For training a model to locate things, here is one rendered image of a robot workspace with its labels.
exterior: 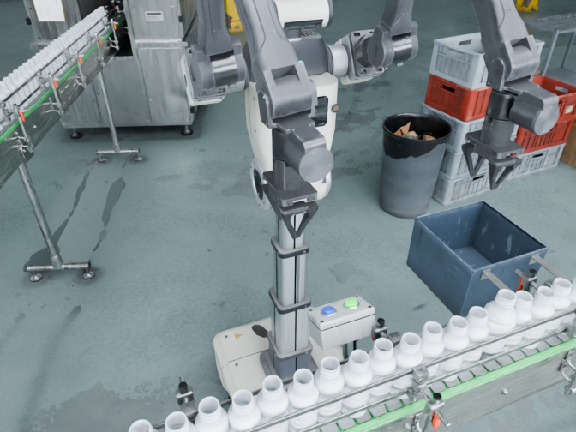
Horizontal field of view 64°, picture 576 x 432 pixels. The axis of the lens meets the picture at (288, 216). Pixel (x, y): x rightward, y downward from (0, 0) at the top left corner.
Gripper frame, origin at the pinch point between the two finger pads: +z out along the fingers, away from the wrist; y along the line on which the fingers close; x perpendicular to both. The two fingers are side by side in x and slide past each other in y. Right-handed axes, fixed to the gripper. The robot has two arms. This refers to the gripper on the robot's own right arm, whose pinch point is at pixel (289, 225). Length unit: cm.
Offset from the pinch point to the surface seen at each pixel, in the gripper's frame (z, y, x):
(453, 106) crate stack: 66, -167, 190
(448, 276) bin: 55, -22, 67
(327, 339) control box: 31.8, 3.2, 8.0
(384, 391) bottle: 34.7, 17.7, 14.0
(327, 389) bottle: 27.9, 16.9, 0.9
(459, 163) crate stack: 105, -156, 196
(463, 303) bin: 59, -14, 67
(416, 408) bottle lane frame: 41, 21, 21
